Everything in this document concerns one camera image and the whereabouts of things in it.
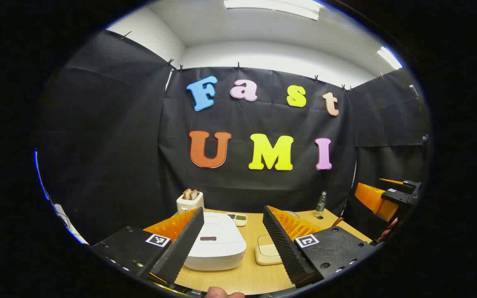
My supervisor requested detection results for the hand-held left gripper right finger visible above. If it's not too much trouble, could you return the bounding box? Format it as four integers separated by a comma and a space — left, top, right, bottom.
262, 205, 384, 289

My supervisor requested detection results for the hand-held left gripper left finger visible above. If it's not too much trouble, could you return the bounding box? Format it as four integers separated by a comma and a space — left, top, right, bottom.
91, 207, 205, 285

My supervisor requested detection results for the white rice cooker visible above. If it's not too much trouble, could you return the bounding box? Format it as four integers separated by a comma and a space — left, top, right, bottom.
183, 212, 247, 272

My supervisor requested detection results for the white toaster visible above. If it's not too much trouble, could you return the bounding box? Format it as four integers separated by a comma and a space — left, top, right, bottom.
176, 188, 205, 214

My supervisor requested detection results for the divided white seasoning dish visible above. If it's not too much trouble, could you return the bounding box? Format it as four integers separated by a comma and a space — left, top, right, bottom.
225, 212, 248, 227

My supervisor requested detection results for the white side table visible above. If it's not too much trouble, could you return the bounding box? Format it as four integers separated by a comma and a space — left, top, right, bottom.
52, 203, 89, 245

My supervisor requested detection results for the ceiling light panel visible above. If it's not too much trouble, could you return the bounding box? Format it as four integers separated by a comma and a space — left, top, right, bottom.
223, 0, 320, 21
377, 46, 403, 70

